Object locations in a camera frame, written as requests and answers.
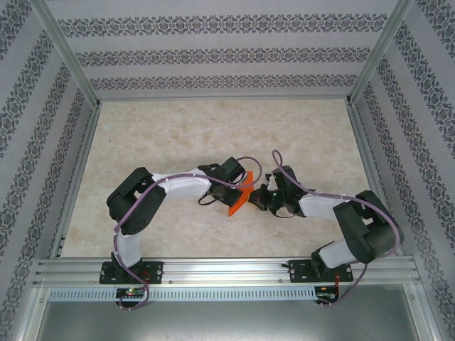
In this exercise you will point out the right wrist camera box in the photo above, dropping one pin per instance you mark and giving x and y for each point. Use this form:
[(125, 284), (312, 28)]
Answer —
[(272, 184)]

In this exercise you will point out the aluminium frame post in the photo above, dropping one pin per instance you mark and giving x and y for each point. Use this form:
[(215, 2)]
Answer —
[(374, 58), (72, 58)]

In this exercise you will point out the grey sheet metal panel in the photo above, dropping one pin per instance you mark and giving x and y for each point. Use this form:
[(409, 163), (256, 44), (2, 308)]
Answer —
[(227, 319)]

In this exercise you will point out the aluminium side rail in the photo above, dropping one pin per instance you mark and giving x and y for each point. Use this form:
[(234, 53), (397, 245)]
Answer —
[(79, 177), (368, 160)]

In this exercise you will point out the aluminium frame bar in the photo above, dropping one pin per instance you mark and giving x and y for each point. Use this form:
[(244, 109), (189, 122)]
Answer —
[(30, 316), (426, 316)]

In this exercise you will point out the small circuit board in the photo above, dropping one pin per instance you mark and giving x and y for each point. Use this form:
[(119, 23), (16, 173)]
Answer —
[(325, 293), (131, 293)]

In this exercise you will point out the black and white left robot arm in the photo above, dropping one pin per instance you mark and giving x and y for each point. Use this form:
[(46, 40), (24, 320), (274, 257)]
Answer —
[(135, 202)]

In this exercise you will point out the orange paper sheet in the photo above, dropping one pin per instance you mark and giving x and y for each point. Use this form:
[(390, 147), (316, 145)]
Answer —
[(238, 209)]

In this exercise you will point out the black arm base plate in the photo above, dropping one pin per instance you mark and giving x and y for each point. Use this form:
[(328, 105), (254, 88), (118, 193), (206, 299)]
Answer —
[(156, 271), (296, 271)]

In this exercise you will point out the aluminium mounting rail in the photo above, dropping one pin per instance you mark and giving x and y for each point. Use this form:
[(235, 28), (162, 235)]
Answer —
[(227, 271)]

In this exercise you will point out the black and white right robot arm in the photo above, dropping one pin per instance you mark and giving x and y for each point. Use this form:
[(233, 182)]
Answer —
[(369, 231)]

